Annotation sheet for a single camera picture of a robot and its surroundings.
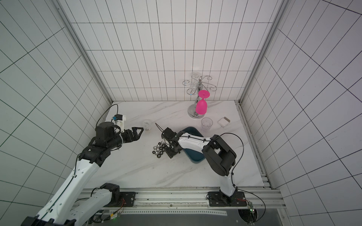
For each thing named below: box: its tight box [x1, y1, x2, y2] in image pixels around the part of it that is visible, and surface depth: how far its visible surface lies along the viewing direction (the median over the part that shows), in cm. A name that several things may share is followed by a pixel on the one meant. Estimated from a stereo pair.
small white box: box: [217, 116, 231, 129], surface depth 107 cm
